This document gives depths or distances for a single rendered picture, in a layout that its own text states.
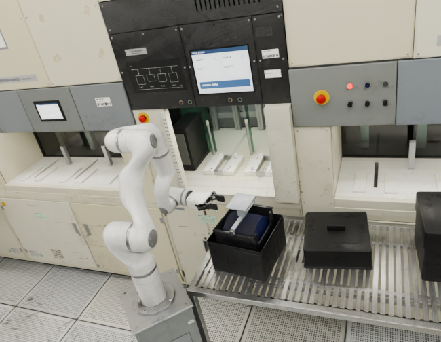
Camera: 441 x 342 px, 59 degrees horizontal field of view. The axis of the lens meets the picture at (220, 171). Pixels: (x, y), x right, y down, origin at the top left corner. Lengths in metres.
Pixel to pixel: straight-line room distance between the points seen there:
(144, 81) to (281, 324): 1.66
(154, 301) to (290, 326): 1.08
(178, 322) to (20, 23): 1.75
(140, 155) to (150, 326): 0.73
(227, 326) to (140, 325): 0.98
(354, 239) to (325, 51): 0.82
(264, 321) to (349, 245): 1.04
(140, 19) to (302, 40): 0.76
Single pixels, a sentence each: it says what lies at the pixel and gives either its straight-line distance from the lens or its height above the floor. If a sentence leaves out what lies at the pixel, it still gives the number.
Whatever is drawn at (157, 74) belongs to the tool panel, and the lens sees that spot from 2.06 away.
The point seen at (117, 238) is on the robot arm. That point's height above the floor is 1.15.
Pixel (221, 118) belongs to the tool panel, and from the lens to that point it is 3.06.
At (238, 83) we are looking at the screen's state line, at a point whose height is 1.51.
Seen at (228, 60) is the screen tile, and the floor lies 1.62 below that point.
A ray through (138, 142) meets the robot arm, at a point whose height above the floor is 1.48.
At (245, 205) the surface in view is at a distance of 1.74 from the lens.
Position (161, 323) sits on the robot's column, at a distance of 1.83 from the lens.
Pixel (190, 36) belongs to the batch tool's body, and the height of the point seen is 1.75.
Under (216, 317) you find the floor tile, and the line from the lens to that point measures 2.75.
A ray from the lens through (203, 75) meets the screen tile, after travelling 1.95.
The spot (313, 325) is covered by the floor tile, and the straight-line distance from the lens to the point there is 2.64.
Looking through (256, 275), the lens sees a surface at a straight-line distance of 1.83.
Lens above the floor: 2.07
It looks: 29 degrees down
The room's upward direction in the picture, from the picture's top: 12 degrees counter-clockwise
